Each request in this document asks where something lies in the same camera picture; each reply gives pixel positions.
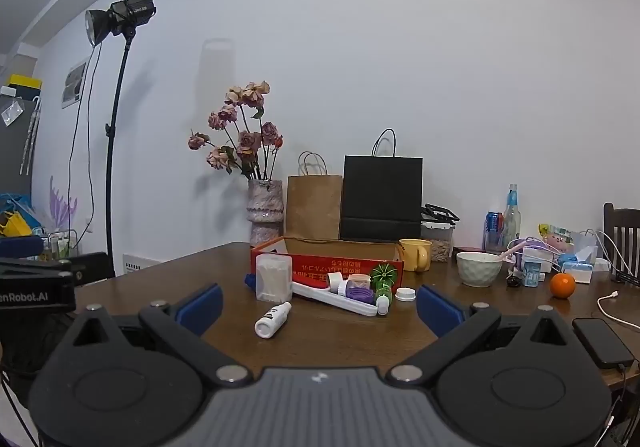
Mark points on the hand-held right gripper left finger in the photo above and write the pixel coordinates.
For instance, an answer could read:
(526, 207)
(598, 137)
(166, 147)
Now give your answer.
(202, 309)

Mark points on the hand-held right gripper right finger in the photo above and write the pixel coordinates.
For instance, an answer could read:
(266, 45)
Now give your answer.
(437, 309)

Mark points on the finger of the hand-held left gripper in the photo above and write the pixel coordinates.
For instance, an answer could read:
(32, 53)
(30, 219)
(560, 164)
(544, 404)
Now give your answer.
(40, 268)
(20, 247)

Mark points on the white round lid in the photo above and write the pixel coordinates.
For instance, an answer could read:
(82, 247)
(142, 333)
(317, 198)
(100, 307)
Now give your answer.
(405, 294)

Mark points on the green bottle white cap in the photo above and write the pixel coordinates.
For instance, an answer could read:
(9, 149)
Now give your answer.
(384, 294)

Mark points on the small blue object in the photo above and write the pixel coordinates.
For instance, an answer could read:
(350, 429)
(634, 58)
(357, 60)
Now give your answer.
(250, 280)

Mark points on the small white bottle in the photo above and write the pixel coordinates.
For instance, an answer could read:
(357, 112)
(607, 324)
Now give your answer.
(270, 322)

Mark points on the clear cotton swab box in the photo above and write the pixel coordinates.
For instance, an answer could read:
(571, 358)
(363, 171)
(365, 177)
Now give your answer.
(273, 279)

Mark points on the pale pink small box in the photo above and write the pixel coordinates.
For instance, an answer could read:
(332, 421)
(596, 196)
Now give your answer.
(359, 284)

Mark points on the small white jar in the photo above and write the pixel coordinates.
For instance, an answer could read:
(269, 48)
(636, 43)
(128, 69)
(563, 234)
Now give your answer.
(342, 287)

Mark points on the white toothbrush case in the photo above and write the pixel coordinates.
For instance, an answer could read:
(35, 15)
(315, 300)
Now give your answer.
(330, 301)

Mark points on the red cardboard box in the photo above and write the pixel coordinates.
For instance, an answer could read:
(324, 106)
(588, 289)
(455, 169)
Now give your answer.
(320, 264)

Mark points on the yellow bag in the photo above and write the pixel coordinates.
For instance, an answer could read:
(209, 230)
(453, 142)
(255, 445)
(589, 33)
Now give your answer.
(15, 225)

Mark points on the white bowl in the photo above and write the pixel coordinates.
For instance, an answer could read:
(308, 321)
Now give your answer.
(477, 272)

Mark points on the black mesh chair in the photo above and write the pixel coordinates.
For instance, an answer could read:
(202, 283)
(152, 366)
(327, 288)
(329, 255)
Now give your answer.
(30, 352)

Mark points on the purple flower decoration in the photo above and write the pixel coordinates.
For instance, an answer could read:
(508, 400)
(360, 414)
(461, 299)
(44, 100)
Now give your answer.
(60, 207)

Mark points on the yellow mug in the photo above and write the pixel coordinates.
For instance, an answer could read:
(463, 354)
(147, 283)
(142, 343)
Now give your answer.
(412, 254)

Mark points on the clear container black lid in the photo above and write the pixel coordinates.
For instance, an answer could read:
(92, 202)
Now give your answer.
(440, 242)

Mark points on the small black object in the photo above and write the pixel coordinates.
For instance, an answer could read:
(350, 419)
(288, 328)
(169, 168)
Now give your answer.
(514, 282)

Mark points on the dark grey cabinet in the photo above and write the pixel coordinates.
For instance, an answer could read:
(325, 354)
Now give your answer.
(12, 157)

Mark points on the pink spoon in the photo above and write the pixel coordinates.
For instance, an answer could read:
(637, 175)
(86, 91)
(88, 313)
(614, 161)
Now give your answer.
(512, 249)

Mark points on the blue soda can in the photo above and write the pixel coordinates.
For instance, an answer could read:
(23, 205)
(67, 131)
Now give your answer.
(492, 229)

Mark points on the clear glass bottle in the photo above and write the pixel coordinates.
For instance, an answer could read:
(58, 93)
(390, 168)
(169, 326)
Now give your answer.
(511, 222)

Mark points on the pink marbled vase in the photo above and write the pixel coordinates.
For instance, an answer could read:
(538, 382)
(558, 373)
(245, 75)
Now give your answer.
(265, 212)

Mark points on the black paper bag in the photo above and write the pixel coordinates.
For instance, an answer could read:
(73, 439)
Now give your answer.
(382, 197)

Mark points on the orange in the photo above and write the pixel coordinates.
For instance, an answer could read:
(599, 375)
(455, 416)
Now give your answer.
(563, 285)

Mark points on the colourful snack packet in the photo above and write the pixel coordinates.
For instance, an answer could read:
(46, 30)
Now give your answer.
(555, 233)

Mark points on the blue white tissue pack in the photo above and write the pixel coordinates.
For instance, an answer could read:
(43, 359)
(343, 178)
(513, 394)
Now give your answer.
(577, 272)

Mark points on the brown paper bag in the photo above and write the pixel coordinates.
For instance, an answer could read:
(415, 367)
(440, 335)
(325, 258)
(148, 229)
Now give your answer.
(312, 207)

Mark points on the yellow box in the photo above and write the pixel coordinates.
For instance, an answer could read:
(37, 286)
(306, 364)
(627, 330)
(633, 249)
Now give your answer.
(27, 81)

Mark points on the black phone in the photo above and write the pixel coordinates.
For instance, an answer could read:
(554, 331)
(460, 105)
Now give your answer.
(602, 342)

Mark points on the dried pink flowers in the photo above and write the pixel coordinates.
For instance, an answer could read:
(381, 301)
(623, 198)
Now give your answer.
(245, 142)

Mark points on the dark wooden chair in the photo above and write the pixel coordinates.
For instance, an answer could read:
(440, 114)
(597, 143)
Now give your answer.
(622, 232)

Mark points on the black studio light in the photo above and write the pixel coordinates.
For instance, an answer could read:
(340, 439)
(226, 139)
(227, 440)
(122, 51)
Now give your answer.
(127, 9)

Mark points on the white wall panel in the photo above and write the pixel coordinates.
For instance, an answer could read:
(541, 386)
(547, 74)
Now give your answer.
(142, 264)

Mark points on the wall poster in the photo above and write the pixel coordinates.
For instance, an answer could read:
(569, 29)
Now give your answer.
(75, 82)

